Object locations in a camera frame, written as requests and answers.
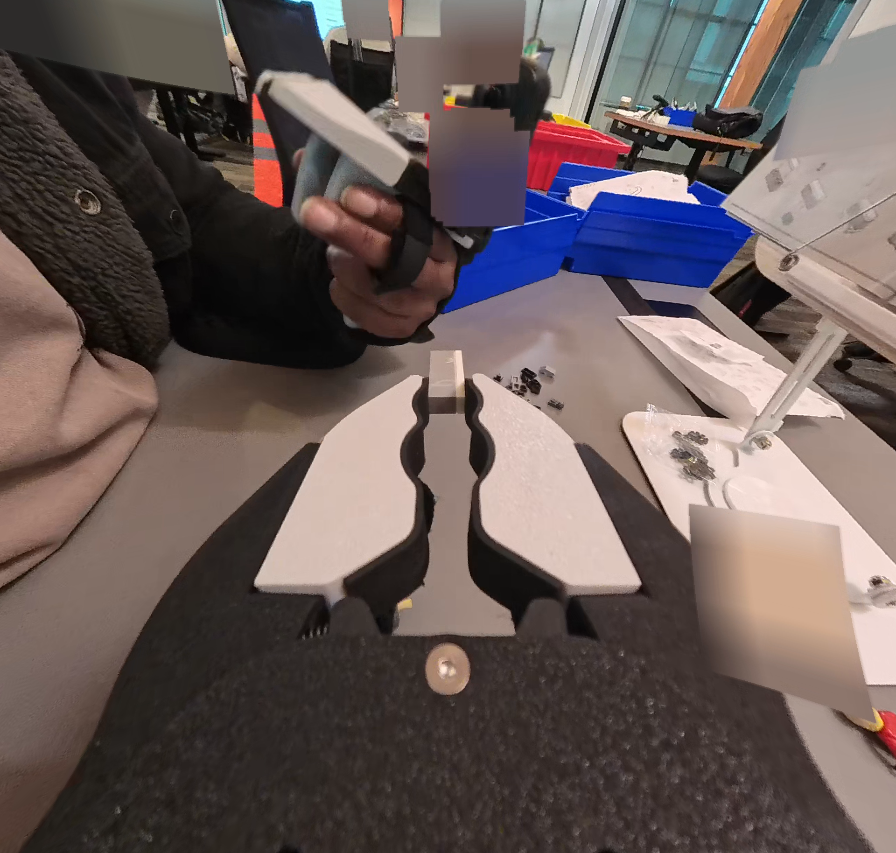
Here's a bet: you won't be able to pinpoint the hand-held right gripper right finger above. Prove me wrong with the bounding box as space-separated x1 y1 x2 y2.
465 373 643 636

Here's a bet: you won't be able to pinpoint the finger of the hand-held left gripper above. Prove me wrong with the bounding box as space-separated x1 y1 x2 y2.
254 71 414 187

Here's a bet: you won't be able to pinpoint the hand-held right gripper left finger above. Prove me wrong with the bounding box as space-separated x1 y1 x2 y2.
253 374 435 636

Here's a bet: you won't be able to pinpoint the small brick pieces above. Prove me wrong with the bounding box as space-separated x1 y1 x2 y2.
493 364 567 412

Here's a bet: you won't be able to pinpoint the white long tile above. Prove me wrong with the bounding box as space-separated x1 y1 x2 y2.
427 349 468 416

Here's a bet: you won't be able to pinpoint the white book stand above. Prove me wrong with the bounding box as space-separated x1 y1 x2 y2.
622 237 896 687

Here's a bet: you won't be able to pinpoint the grey instruction booklet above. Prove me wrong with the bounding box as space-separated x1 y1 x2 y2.
721 146 896 301

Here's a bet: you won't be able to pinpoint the person's left forearm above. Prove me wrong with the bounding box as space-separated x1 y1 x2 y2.
14 55 366 371

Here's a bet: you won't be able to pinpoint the grey desk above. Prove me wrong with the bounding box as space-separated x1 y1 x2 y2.
0 268 896 853

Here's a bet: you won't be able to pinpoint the person's left hand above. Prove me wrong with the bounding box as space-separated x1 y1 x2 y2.
300 184 461 342

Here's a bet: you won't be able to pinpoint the orange traffic cone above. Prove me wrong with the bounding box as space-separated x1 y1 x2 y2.
250 93 286 209

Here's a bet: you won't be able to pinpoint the dark high office chair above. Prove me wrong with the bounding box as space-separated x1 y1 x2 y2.
216 0 338 192

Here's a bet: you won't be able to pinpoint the clear bag of black gears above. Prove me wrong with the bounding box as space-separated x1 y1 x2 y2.
644 405 720 484

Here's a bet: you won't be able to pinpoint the black office chair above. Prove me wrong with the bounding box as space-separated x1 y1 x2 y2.
483 47 555 129

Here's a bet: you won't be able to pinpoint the white printed paper bag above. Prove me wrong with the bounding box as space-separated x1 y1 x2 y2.
617 314 847 421

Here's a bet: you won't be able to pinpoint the red plastic bin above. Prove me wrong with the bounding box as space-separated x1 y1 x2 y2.
528 121 631 192

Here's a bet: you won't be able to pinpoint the black backpack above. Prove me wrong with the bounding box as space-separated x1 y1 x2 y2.
714 261 793 329

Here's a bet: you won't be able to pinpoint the person's clothed torso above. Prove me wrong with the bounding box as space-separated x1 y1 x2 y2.
0 51 172 588

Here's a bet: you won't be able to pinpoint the white printed paper sheet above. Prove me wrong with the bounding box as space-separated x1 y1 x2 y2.
567 169 701 209

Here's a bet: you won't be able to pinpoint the long wooden work table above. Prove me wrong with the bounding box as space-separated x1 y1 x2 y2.
605 107 764 182

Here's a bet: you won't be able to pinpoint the red minifigure torso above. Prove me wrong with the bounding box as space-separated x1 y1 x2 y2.
857 707 896 757

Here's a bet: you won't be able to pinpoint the wooden pillar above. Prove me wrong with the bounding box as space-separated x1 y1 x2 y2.
721 0 827 108

